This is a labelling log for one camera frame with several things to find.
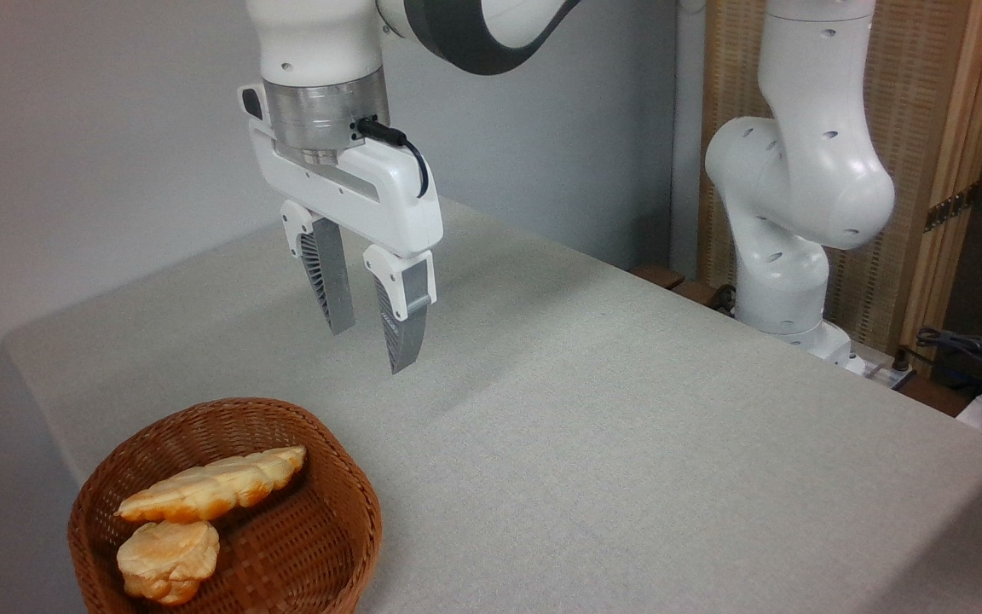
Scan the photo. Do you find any metal screen hinge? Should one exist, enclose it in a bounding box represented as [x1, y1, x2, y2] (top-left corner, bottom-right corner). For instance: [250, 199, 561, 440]
[923, 182, 979, 234]

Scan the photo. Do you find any grey tablecloth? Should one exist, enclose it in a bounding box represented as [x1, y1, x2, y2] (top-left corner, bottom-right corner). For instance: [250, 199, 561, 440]
[0, 196, 982, 614]

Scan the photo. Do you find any long braided bread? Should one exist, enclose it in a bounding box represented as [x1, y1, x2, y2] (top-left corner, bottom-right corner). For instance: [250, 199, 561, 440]
[113, 444, 308, 524]

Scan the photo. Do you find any wooden rattan folding screen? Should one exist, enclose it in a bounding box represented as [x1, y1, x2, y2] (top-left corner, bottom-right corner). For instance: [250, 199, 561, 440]
[696, 0, 982, 378]

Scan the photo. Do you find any brown wicker basket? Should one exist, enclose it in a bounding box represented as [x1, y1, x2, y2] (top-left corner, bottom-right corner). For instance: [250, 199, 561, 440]
[67, 397, 384, 614]

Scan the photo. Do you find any brown wooden block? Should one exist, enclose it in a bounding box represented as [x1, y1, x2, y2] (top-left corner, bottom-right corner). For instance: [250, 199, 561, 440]
[671, 281, 720, 308]
[629, 264, 687, 292]

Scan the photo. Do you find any black cable bundle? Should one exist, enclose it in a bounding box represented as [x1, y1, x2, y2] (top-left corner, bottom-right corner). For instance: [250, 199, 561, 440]
[915, 327, 982, 403]

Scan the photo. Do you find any round bread roll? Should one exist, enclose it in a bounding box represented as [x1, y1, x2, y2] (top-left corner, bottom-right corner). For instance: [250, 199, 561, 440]
[115, 519, 222, 607]

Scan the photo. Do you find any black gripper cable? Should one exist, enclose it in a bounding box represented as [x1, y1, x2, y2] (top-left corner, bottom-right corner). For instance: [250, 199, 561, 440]
[356, 117, 430, 200]

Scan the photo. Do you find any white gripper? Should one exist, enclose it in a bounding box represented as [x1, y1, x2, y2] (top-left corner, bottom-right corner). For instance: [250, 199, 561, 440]
[239, 82, 445, 375]

